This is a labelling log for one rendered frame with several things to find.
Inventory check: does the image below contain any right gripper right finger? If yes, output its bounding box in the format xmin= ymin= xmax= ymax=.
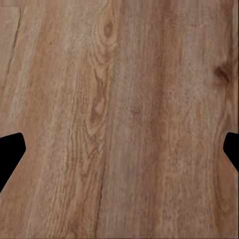
xmin=223 ymin=132 xmax=239 ymax=173

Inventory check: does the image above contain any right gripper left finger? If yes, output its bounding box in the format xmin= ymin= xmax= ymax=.
xmin=0 ymin=132 xmax=26 ymax=192

